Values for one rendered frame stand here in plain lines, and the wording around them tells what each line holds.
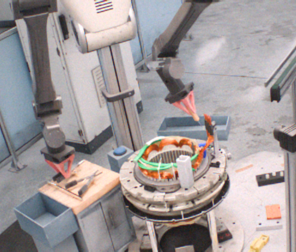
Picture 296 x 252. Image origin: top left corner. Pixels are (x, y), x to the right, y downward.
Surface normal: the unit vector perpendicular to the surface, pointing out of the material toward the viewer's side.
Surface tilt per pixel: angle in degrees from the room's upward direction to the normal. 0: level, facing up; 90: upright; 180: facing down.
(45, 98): 116
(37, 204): 90
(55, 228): 90
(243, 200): 0
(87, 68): 90
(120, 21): 90
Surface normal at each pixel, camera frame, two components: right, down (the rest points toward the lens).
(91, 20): 0.35, 0.37
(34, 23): 0.35, 0.74
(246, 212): -0.18, -0.87
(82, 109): 0.83, 0.11
